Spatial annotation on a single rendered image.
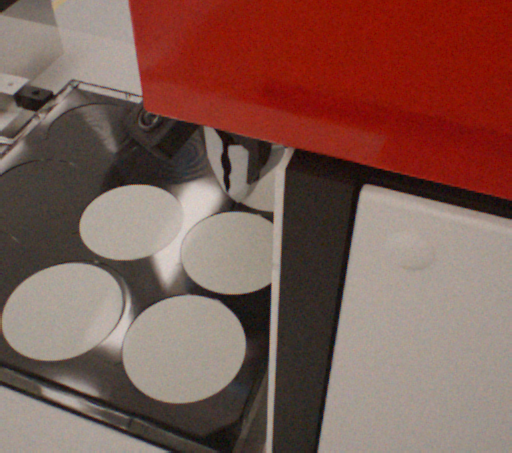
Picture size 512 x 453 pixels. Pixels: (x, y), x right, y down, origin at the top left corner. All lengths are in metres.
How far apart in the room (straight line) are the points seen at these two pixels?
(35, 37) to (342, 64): 0.83
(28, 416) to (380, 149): 0.33
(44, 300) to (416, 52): 0.47
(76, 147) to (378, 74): 0.58
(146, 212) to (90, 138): 0.14
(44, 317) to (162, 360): 0.11
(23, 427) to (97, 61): 0.67
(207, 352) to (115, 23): 2.37
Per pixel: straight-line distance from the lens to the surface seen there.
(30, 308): 0.58
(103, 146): 0.71
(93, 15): 2.89
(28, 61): 0.97
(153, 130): 0.49
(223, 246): 0.59
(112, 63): 1.00
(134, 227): 0.62
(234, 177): 0.59
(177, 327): 0.54
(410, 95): 0.17
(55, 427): 0.44
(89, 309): 0.56
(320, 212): 0.20
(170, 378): 0.52
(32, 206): 0.66
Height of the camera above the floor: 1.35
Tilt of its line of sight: 44 degrees down
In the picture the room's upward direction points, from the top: straight up
